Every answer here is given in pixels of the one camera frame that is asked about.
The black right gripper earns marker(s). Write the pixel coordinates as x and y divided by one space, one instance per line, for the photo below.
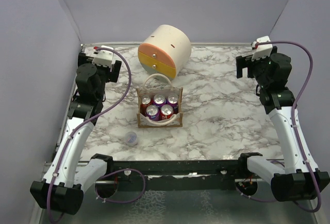
244 62

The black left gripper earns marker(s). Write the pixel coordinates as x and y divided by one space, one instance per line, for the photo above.
111 75

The red soda can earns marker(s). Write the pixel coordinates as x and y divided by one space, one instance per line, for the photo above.
166 112
146 101

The purple soda can front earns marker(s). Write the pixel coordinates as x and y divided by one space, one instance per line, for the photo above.
152 112

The brown canvas bag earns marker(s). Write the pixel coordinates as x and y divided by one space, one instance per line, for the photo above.
176 120

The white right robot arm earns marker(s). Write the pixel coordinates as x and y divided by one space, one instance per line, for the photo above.
300 179

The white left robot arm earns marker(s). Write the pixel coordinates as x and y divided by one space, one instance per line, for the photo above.
62 188

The cream cylindrical drawer cabinet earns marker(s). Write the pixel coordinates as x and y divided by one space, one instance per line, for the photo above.
165 51

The small clear plastic cup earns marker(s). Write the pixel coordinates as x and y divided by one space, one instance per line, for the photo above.
131 138

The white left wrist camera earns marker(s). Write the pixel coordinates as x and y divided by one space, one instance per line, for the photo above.
103 57

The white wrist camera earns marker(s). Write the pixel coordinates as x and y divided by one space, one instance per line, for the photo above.
261 51
103 57

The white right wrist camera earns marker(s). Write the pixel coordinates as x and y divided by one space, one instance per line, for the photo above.
261 51

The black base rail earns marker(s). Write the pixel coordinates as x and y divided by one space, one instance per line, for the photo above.
173 175

